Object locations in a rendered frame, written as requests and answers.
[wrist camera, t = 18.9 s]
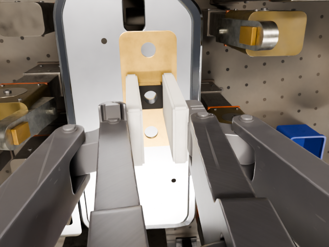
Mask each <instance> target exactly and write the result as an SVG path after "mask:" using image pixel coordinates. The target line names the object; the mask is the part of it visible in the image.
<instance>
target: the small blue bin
mask: <svg viewBox="0 0 329 247"><path fill-rule="evenodd" d="M276 130H277V131H279V132H280V133H282V134H283V135H285V136H286V137H288V138H289V139H291V140H292V141H294V142H295V143H297V144H299V145H300V146H302V147H303V148H305V149H306V150H308V151H309V152H311V153H312V154H314V155H315V156H317V157H319V158H320V159H322V157H323V152H324V148H325V143H326V136H324V135H323V134H319V133H318V132H316V131H315V130H314V129H312V128H311V127H309V126H308V125H307V124H294V125H279V126H277V128H276Z"/></svg>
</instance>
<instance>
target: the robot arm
mask: <svg viewBox="0 0 329 247"><path fill-rule="evenodd" d="M162 85H163V116H164V122H165V127H166V131H167V136H168V141H169V146H170V151H171V155H172V160H173V162H175V164H180V163H186V161H188V176H191V178H192V183H193V188H194V193H195V198H196V203H197V208H198V213H199V218H200V223H201V227H202V232H203V237H204V242H205V245H204V246H201V247H296V246H295V244H294V243H293V241H292V239H293V240H294V241H295V242H296V243H297V244H298V246H299V247H329V164H328V163H326V162H325V161H323V160H322V159H320V158H319V157H317V156H315V155H314V154H312V153H311V152H309V151H308V150H306V149H305V148H303V147H302V146H300V145H299V144H297V143H295V142H294V141H292V140H291V139H289V138H288V137H286V136H285V135H283V134H282V133H280V132H279V131H277V130H275V129H274V128H273V127H271V126H270V125H268V124H267V123H265V122H264V121H262V120H260V119H259V118H257V117H254V116H251V115H248V114H247V115H246V114H243V115H237V116H234V117H233V119H232V124H230V123H220V122H219V121H218V119H217V117H216V115H214V114H213V113H208V112H207V111H206V109H205V108H204V106H203V104H202V103H201V102H200V101H198V100H185V99H184V97H183V95H182V93H181V90H180V88H179V86H178V84H177V82H176V79H175V77H174V75H173V74H172V73H164V74H163V75H162ZM98 113H99V128H98V129H96V130H93V131H88V132H85V130H84V127H83V126H81V125H77V124H68V125H63V126H62V127H59V128H57V129H56V130H54V131H53V132H52V133H51V134H50V136H49V137H48V138H47V139H46V140H45V141H44V142H43V143H42V144H41V145H40V146H39V147H38V148H37V149H36V150H35V151H34V152H33V153H32V154H31V155H30V156H29V157H28V158H27V159H26V160H25V161H24V162H23V163H22V164H21V165H20V166H19V167H18V168H17V169H16V170H15V171H14V172H13V173H12V174H11V175H10V176H9V177H8V178H7V179H6V180H5V181H4V182H3V183H2V184H1V185H0V247H55V245H56V243H57V241H58V239H59V238H60V236H61V234H62V232H63V230H64V228H65V226H66V224H67V222H68V220H69V219H70V217H71V215H72V213H73V211H74V209H75V207H76V205H77V203H78V202H79V200H80V198H81V196H82V194H83V192H84V190H85V188H86V186H87V185H88V183H89V181H90V178H91V175H90V173H94V172H96V180H95V195H94V210H93V211H91V212H90V219H89V231H88V242H87V247H149V244H148V238H147V232H146V226H145V220H144V214H143V208H142V205H141V204H140V198H139V192H138V186H137V179H136V173H135V166H142V164H145V161H144V140H143V119H142V107H141V98H140V92H139V85H138V78H137V76H135V74H128V75H127V76H126V103H124V102H122V101H107V102H103V103H101V104H99V105H98ZM188 153H189V159H188ZM291 238H292V239H291Z"/></svg>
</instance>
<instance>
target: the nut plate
mask: <svg viewBox="0 0 329 247"><path fill-rule="evenodd" d="M147 42H150V43H152V44H154V46H155V48H156V51H155V53H154V55H152V56H151V57H146V56H144V55H143V54H142V52H141V47H142V45H143V44H144V43H147ZM119 53H120V67H121V81H122V94H123V102H124V103H126V76H127V75H128V74H135V76H137V78H138V85H139V92H140V98H141V107H142V119H143V140H144V147H159V146H169V141H168V136H167V131H166V127H165V121H164V116H163V85H162V75H163V74H164V73H172V74H173V75H174V77H175V79H176V81H177V37H176V35H175V34H174V33H173V32H172V31H170V30H152V31H126V32H123V33H122V34H121V35H120V37H119ZM148 91H153V92H155V93H156V94H155V96H154V97H153V98H151V99H148V98H146V97H145V96H144V95H145V93H147V92H148ZM149 126H154V127H156V128H157V130H158V132H157V134H156V135H155V136H153V137H148V136H147V135H146V134H145V129H146V128H147V127H149Z"/></svg>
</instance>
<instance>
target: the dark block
mask: <svg viewBox="0 0 329 247"><path fill-rule="evenodd" d="M249 1H267V0H210V4H239V2H244V3H248V2H249ZM268 1H271V2H314V1H329V0H268Z"/></svg>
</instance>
